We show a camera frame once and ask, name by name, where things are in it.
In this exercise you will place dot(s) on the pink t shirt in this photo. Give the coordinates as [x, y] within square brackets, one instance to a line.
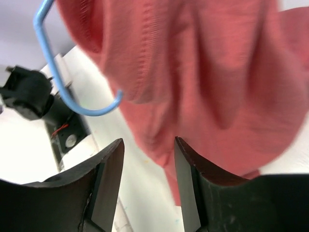
[230, 77]

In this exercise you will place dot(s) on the light blue wire hanger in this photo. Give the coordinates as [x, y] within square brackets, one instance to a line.
[38, 21]

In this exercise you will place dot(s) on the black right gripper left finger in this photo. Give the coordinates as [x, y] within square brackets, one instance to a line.
[80, 199]

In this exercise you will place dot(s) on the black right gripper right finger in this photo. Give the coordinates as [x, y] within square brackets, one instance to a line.
[215, 200]

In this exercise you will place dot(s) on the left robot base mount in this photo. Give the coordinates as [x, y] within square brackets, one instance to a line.
[29, 93]

